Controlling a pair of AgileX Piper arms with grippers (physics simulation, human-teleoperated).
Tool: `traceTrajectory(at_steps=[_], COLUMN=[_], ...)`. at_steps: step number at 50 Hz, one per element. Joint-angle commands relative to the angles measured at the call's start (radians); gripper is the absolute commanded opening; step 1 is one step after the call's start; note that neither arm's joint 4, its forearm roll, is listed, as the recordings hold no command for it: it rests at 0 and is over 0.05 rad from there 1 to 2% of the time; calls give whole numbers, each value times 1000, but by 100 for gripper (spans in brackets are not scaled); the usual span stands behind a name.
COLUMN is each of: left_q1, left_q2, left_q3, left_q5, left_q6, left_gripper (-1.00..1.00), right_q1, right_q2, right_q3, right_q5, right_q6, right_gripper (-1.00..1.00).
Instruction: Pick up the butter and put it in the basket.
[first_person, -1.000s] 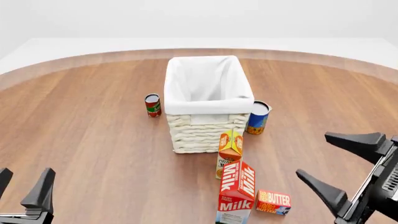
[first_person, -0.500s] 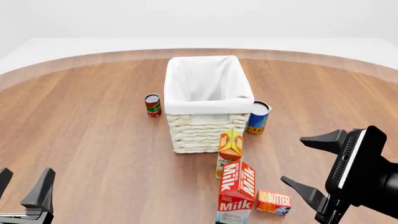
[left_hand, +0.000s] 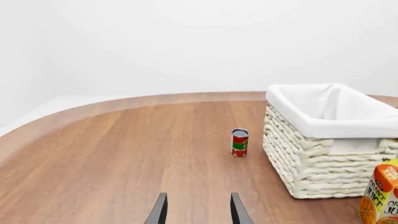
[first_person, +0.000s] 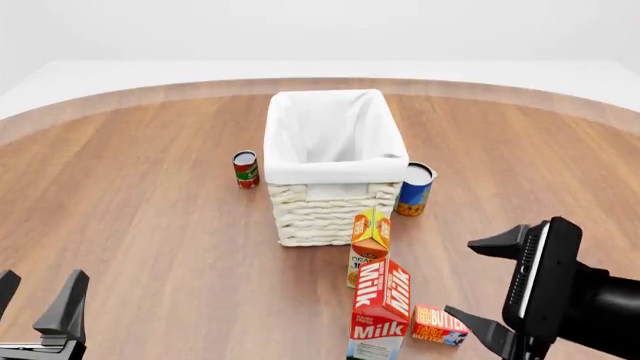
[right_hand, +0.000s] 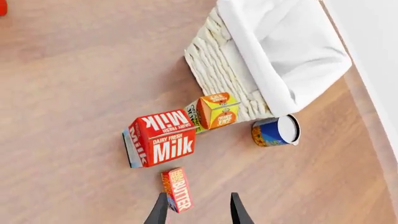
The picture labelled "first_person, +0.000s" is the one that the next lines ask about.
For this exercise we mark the white cloth basket liner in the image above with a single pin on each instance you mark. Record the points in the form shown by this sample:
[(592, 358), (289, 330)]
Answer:
[(335, 127)]

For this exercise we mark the white woven basket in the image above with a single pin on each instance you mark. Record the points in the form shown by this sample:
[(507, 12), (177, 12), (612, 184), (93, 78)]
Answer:
[(320, 221)]

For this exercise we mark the orange juice carton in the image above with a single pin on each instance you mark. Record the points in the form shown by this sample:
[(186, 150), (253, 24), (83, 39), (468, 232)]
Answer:
[(369, 234)]

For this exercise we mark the blue and yellow tin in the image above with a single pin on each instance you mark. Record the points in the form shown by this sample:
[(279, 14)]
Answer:
[(414, 195)]

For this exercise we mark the red tomato tin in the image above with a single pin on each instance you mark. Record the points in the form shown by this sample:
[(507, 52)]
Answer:
[(246, 174)]

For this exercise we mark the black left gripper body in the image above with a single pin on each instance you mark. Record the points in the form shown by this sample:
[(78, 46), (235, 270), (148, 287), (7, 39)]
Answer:
[(40, 352)]

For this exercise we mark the red and white milk carton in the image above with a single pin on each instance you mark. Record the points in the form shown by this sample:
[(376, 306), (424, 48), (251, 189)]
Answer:
[(380, 300)]

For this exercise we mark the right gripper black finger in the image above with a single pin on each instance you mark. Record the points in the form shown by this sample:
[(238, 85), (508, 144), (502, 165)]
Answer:
[(492, 333), (505, 242)]

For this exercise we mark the orange butter box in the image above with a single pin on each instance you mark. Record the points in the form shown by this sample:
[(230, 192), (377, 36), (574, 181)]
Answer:
[(437, 324)]

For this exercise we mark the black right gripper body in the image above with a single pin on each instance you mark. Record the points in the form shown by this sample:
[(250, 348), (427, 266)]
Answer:
[(555, 270)]

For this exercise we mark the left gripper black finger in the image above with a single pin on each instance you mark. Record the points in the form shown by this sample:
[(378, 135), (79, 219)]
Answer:
[(67, 311), (6, 290)]

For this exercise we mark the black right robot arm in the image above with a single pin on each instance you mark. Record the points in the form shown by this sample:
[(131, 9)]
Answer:
[(610, 300)]

